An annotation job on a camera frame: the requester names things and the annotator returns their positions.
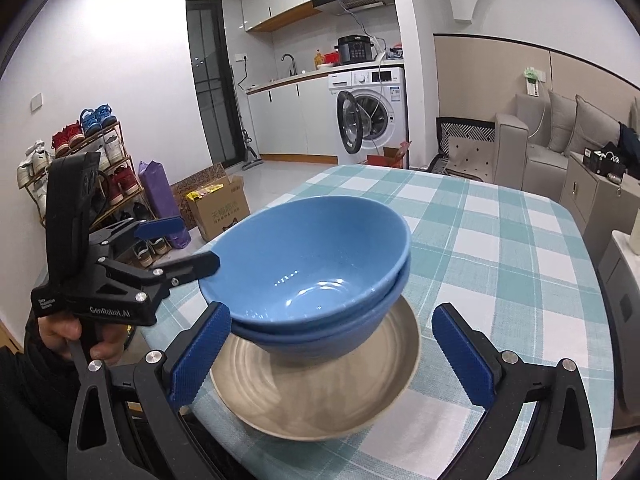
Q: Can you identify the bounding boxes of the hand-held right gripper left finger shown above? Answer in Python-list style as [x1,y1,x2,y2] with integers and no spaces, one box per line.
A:
[66,301,233,480]

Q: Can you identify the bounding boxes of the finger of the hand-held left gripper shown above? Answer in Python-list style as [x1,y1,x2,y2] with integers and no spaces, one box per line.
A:
[90,216,186,261]
[96,251,221,287]

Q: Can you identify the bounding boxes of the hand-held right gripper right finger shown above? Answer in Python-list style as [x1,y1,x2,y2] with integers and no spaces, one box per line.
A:
[431,303,599,480]

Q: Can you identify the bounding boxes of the beige plate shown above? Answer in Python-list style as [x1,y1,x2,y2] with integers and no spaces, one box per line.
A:
[209,294,422,442]

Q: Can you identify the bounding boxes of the blue bowl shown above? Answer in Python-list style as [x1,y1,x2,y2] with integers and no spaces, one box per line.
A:
[231,255,412,361]
[198,196,412,328]

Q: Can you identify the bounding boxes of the person's left forearm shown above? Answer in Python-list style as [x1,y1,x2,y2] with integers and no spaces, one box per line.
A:
[0,305,86,480]

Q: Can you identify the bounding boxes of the person's left hand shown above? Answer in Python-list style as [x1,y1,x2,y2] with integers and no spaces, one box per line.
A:
[39,311,127,367]

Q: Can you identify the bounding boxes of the purple bag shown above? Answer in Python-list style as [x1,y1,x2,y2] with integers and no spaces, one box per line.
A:
[137,160,192,250]

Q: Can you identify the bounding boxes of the brown cardboard box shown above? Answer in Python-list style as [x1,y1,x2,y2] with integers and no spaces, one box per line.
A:
[186,175,251,242]

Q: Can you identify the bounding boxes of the yellow snack packets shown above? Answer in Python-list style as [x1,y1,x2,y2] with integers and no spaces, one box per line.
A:
[186,182,225,201]

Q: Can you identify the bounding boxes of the patterned cardboard box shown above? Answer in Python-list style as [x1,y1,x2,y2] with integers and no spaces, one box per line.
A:
[170,162,228,231]

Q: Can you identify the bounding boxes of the shoe rack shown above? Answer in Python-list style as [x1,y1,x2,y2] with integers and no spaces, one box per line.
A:
[17,117,151,266]

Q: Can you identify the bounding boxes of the teal plaid tablecloth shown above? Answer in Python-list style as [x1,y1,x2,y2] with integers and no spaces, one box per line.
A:
[135,164,616,480]

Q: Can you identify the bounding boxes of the upright floor mop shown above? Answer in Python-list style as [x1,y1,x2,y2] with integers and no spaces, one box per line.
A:
[240,110,266,170]

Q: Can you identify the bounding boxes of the dark glass door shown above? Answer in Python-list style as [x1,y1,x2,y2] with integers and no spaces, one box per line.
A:
[186,0,240,166]

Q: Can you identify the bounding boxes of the white lower kitchen cabinets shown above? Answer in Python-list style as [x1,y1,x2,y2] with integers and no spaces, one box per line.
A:
[246,77,341,158]

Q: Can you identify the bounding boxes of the grey drawer cabinet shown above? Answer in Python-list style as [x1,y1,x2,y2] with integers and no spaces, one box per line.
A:
[559,152,640,261]

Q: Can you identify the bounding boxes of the grey sofa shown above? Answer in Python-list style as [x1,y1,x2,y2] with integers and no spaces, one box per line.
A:
[495,90,640,191]

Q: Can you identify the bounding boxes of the red cardboard box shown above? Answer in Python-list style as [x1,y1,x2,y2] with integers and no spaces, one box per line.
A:
[366,141,412,170]

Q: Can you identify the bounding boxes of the black box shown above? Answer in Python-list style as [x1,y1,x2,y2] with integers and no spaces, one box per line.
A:
[582,147,626,176]

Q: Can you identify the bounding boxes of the white washing machine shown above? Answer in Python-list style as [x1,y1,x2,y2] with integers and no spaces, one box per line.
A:
[327,66,408,161]

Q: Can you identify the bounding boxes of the grey cushion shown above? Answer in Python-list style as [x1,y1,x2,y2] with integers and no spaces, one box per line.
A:
[547,90,578,153]
[565,95,623,158]

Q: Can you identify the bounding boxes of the black pressure cooker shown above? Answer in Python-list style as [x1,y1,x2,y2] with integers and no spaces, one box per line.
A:
[337,35,372,66]

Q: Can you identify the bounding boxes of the dark jacket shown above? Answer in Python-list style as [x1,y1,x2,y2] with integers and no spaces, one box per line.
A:
[617,121,640,166]

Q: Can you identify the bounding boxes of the white wall device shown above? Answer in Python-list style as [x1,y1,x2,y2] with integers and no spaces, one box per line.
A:
[521,67,543,97]

